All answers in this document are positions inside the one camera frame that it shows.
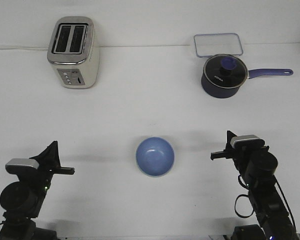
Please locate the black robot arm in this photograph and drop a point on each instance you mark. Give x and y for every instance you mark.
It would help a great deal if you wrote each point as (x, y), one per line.
(256, 167)
(22, 200)

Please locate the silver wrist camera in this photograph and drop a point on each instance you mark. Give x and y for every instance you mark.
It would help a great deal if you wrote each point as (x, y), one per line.
(17, 166)
(246, 140)

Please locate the dark blue saucepan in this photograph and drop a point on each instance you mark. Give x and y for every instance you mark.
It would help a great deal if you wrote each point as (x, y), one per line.
(222, 93)

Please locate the silver two-slot toaster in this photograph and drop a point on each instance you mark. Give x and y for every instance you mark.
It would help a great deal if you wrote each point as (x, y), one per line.
(74, 52)

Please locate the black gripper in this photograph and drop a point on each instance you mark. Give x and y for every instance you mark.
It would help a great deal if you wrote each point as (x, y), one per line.
(39, 180)
(240, 156)

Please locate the glass pot lid blue knob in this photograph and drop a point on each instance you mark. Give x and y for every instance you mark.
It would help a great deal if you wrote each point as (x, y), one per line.
(225, 71)

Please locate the clear plastic container lid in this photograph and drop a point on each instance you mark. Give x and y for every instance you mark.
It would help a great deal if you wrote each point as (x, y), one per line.
(207, 45)

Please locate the blue bowl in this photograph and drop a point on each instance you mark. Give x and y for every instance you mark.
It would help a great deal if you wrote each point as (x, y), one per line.
(155, 156)

